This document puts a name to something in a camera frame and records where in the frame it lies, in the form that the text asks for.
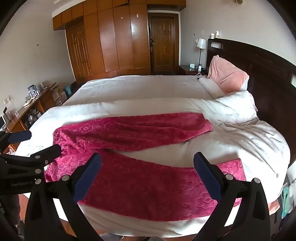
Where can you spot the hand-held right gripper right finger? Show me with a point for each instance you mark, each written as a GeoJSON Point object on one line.
{"type": "Point", "coordinates": [207, 178]}

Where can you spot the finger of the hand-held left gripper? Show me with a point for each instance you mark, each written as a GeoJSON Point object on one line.
{"type": "Point", "coordinates": [46, 153]}
{"type": "Point", "coordinates": [20, 136]}

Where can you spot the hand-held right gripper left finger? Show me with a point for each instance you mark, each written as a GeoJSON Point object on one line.
{"type": "Point", "coordinates": [87, 178]}

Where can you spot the magenta fleece blanket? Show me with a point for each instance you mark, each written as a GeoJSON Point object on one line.
{"type": "Point", "coordinates": [138, 180]}

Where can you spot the white monitor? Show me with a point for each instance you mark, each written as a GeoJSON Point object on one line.
{"type": "Point", "coordinates": [2, 121]}

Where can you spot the wooden desk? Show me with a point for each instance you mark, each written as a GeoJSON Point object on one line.
{"type": "Point", "coordinates": [44, 102]}

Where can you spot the clear electric kettle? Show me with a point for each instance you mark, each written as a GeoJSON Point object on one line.
{"type": "Point", "coordinates": [32, 91]}

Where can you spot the cardboard boxes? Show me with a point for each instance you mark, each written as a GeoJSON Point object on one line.
{"type": "Point", "coordinates": [59, 95]}

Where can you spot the blue bin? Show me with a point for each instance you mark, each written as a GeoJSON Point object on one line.
{"type": "Point", "coordinates": [68, 90]}

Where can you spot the pink bed skirt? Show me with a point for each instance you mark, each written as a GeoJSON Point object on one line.
{"type": "Point", "coordinates": [272, 206]}

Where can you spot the teal bag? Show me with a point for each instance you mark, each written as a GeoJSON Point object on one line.
{"type": "Point", "coordinates": [286, 199]}

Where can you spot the white pillow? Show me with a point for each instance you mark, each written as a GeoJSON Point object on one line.
{"type": "Point", "coordinates": [211, 87]}

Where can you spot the wooden door beside wardrobe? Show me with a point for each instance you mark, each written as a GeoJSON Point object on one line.
{"type": "Point", "coordinates": [78, 51]}

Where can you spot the bed with white sheet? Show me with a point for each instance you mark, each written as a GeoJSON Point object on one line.
{"type": "Point", "coordinates": [138, 88]}

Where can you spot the pink pillow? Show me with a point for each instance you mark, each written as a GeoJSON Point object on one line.
{"type": "Point", "coordinates": [227, 74]}

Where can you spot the wooden nightstand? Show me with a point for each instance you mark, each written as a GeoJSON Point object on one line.
{"type": "Point", "coordinates": [183, 69]}

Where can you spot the dark wooden headboard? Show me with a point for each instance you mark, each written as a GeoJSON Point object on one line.
{"type": "Point", "coordinates": [266, 69]}

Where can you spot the brown wooden wardrobe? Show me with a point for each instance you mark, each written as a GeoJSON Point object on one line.
{"type": "Point", "coordinates": [115, 41]}

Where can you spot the white bedside lamp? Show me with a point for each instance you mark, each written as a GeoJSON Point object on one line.
{"type": "Point", "coordinates": [201, 43]}

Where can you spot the wooden panel door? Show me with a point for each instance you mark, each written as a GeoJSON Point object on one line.
{"type": "Point", "coordinates": [164, 44]}

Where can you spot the wall socket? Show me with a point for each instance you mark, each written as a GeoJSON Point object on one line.
{"type": "Point", "coordinates": [5, 101]}

